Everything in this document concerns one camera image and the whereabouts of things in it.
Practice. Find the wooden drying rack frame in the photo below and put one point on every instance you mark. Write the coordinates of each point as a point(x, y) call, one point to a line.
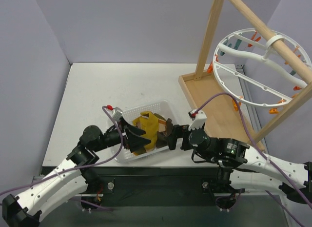
point(203, 91)

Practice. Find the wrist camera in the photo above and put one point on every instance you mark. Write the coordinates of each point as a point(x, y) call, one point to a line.
point(116, 113)
point(198, 118)

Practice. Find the white round sock hanger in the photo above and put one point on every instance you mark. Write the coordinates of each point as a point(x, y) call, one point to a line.
point(247, 57)

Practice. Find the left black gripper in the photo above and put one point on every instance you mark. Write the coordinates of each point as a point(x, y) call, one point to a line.
point(126, 135)

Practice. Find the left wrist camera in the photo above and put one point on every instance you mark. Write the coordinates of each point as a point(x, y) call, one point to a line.
point(116, 113)

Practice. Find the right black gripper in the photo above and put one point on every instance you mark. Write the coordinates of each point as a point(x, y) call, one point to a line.
point(174, 136)

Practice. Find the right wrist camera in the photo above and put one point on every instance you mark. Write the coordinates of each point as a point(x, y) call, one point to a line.
point(198, 118)

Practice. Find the orange clip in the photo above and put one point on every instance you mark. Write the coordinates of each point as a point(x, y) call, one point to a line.
point(236, 104)
point(210, 68)

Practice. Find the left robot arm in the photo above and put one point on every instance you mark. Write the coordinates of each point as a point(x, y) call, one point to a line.
point(71, 177)

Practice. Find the white plastic basket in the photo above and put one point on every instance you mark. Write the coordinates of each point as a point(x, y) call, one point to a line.
point(157, 156)

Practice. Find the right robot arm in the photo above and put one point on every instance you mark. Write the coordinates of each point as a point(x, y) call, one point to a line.
point(242, 166)

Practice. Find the black sock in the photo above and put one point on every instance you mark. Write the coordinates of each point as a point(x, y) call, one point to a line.
point(169, 126)

